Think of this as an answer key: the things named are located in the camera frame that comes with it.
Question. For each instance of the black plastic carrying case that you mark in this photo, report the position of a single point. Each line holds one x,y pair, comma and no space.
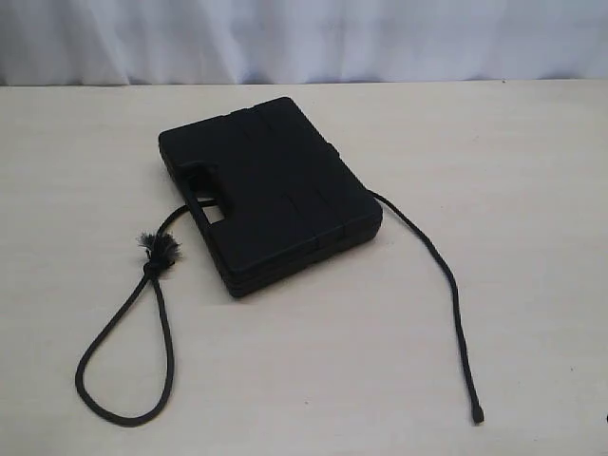
268,193

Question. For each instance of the white backdrop curtain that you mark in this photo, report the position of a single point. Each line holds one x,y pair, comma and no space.
117,43

